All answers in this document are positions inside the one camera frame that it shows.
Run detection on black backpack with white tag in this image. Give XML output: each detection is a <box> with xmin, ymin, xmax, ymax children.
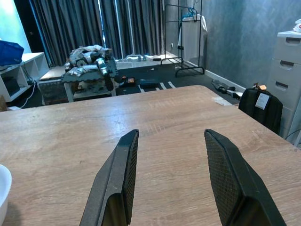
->
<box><xmin>238</xmin><ymin>87</ymin><xmax>284</xmax><ymax>136</ymax></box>

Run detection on white cable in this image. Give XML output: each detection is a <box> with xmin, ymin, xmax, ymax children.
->
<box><xmin>13</xmin><ymin>79</ymin><xmax>39</xmax><ymax>109</ymax></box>

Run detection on white drawer cabinet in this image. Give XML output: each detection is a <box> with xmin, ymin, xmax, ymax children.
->
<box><xmin>267</xmin><ymin>30</ymin><xmax>301</xmax><ymax>140</ymax></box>

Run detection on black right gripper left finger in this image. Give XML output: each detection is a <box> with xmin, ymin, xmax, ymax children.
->
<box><xmin>79</xmin><ymin>129</ymin><xmax>139</xmax><ymax>226</ymax></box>

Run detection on black crate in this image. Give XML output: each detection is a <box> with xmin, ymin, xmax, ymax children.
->
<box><xmin>37</xmin><ymin>79</ymin><xmax>69</xmax><ymax>106</ymax></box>

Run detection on white bowl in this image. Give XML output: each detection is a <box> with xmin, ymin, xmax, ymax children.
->
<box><xmin>0</xmin><ymin>164</ymin><xmax>12</xmax><ymax>214</ymax></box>

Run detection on low white workbench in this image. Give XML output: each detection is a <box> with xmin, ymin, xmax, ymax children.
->
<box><xmin>62</xmin><ymin>57</ymin><xmax>118</xmax><ymax>103</ymax></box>

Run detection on dark blue case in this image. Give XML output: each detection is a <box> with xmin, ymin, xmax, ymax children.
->
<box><xmin>139</xmin><ymin>79</ymin><xmax>160</xmax><ymax>89</ymax></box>

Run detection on white shelf unit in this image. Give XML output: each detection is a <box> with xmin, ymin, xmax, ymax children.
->
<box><xmin>0</xmin><ymin>52</ymin><xmax>50</xmax><ymax>103</ymax></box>

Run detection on dark grey curtains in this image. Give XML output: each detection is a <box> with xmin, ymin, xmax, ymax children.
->
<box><xmin>30</xmin><ymin>0</ymin><xmax>165</xmax><ymax>67</ymax></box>

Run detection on brown cardboard sheet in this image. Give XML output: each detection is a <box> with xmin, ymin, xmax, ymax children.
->
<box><xmin>39</xmin><ymin>65</ymin><xmax>67</xmax><ymax>81</ymax></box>

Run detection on black clothes rack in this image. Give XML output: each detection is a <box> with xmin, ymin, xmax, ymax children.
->
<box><xmin>160</xmin><ymin>0</ymin><xmax>205</xmax><ymax>78</ymax></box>

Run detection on orange and black tool case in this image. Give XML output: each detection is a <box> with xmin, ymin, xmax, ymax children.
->
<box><xmin>118</xmin><ymin>76</ymin><xmax>136</xmax><ymax>88</ymax></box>

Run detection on blue clothes hanger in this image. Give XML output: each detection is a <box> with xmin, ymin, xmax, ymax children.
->
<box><xmin>184</xmin><ymin>7</ymin><xmax>198</xmax><ymax>23</ymax></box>

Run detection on blue bag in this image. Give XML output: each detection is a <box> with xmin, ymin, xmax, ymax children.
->
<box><xmin>0</xmin><ymin>40</ymin><xmax>25</xmax><ymax>67</ymax></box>

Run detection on grey tool on floor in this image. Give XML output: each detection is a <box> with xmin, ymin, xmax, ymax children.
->
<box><xmin>211</xmin><ymin>79</ymin><xmax>243</xmax><ymax>97</ymax></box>

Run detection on white hanging garment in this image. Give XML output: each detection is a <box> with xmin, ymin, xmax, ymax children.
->
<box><xmin>177</xmin><ymin>13</ymin><xmax>208</xmax><ymax>62</ymax></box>

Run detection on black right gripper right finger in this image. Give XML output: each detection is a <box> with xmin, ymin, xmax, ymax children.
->
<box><xmin>204</xmin><ymin>129</ymin><xmax>286</xmax><ymax>226</ymax></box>

